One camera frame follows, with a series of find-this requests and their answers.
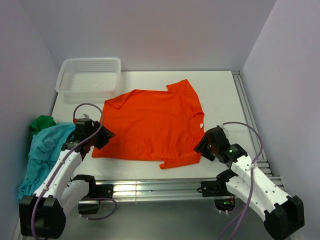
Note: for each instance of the white perforated plastic basket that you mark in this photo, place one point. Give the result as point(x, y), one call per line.
point(87, 78)

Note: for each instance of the front aluminium rail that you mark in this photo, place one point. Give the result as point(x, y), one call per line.
point(154, 190)

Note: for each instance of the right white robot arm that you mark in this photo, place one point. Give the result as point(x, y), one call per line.
point(282, 214)

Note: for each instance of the green t shirt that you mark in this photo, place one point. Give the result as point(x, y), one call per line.
point(42, 122)

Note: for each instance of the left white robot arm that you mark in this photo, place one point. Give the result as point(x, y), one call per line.
point(43, 214)

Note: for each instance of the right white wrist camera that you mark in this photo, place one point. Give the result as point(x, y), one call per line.
point(223, 128)

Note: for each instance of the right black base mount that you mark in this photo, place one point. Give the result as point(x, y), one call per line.
point(224, 201)

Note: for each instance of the teal t shirt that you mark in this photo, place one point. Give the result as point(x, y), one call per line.
point(46, 143)

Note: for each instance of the aluminium rail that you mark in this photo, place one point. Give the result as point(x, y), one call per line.
point(249, 119)
point(154, 190)

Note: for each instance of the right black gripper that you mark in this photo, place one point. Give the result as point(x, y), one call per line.
point(201, 147)

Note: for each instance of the right aluminium rail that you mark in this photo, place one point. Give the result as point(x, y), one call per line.
point(249, 119)

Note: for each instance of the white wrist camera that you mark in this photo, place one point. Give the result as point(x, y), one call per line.
point(223, 128)
point(85, 117)

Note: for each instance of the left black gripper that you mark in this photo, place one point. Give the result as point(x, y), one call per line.
point(105, 135)

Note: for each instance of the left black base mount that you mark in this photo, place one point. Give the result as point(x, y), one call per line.
point(89, 206)

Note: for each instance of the orange t shirt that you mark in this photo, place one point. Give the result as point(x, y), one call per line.
point(154, 125)

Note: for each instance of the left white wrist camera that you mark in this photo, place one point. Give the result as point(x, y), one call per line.
point(85, 117)

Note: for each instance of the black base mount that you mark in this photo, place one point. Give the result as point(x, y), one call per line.
point(89, 206)
point(224, 201)

